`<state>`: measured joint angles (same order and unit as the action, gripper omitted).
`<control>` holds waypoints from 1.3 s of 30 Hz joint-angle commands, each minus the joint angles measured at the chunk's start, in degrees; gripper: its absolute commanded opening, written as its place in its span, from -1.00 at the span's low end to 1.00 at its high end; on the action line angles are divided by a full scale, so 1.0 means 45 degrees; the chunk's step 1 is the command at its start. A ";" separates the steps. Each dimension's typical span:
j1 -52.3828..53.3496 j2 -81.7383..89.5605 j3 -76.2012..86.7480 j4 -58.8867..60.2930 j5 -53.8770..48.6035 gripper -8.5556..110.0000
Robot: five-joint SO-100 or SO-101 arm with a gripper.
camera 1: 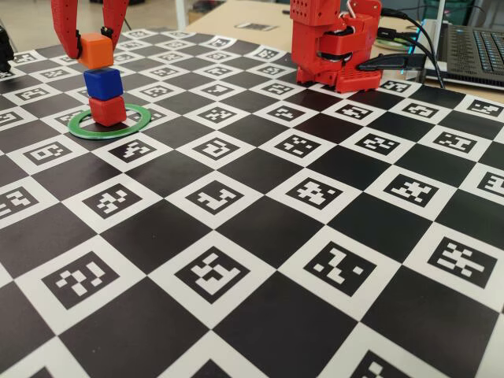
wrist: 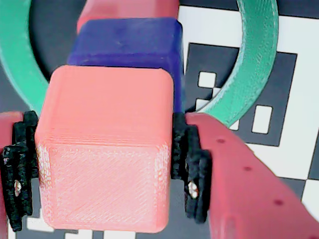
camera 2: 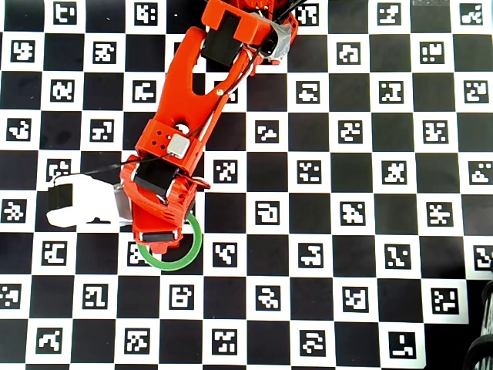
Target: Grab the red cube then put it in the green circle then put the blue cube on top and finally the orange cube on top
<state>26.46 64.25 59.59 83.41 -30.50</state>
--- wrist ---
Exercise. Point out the orange cube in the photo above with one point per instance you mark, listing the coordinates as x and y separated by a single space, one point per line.
104 149

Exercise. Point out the red cube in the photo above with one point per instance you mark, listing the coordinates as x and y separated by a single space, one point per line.
124 8

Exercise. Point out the blue cube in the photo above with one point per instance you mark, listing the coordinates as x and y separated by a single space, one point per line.
124 42

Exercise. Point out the black white marker mat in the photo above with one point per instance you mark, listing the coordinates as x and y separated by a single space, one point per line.
294 99

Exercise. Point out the red gripper finger with black pad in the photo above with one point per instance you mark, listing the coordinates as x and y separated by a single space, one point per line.
20 159
244 189

